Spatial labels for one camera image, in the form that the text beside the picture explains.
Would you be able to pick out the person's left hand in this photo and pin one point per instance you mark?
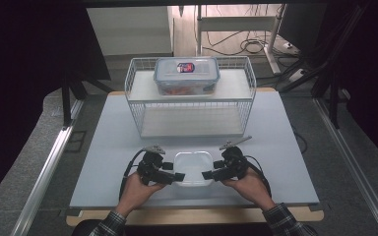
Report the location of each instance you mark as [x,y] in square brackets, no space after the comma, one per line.
[134,193]

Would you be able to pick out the black metal stand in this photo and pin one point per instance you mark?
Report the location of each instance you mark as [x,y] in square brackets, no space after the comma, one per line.
[66,105]
[334,98]

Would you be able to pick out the person's right hand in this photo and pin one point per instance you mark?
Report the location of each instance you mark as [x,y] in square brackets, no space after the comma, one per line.
[251,190]

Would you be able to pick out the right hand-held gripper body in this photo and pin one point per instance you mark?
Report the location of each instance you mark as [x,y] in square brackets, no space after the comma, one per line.
[233,164]

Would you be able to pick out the dark curtain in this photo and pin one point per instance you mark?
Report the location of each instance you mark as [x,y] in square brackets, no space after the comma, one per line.
[374,72]
[19,82]

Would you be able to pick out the white power strip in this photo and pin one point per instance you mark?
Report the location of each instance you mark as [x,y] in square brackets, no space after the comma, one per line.
[298,75]

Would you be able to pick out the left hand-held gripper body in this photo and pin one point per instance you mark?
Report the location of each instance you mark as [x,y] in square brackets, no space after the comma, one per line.
[151,167]

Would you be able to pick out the square translucent plastic container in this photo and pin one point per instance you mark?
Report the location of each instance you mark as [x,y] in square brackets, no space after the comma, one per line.
[193,167]

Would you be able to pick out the clear food container blue-rimmed lid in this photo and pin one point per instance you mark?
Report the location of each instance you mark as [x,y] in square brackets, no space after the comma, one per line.
[170,73]

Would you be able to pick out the aluminium rail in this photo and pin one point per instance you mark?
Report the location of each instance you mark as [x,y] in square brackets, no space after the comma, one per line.
[357,170]
[46,173]

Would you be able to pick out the white desk frame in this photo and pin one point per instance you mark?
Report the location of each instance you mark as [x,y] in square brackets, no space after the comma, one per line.
[236,23]

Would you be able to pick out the white cabinet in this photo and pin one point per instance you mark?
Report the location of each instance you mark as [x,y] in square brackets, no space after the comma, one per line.
[128,29]

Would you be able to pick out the dark monitor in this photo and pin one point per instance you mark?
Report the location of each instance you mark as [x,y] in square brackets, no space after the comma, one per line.
[300,26]

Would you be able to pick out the pale blue table mat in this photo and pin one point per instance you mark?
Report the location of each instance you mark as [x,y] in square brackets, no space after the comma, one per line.
[269,131]

